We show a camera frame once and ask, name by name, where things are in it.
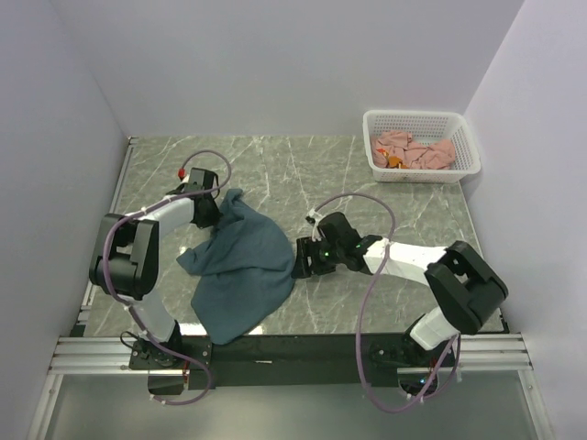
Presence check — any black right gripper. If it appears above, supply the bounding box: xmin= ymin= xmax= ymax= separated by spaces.
xmin=291 ymin=236 xmax=345 ymax=279

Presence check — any teal blue t shirt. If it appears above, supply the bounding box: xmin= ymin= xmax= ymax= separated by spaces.
xmin=177 ymin=189 xmax=295 ymax=345

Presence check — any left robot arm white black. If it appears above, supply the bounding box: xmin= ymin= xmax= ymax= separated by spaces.
xmin=89 ymin=193 xmax=220 ymax=369

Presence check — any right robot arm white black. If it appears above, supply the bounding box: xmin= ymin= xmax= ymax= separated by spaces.
xmin=292 ymin=235 xmax=508 ymax=366

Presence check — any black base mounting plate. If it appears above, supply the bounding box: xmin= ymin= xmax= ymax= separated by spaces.
xmin=127 ymin=333 xmax=458 ymax=391

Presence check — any white plastic mesh basket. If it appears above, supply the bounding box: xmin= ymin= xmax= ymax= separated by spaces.
xmin=362 ymin=110 xmax=482 ymax=183

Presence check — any pink t shirt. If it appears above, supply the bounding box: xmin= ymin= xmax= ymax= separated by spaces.
xmin=371 ymin=130 xmax=456 ymax=171

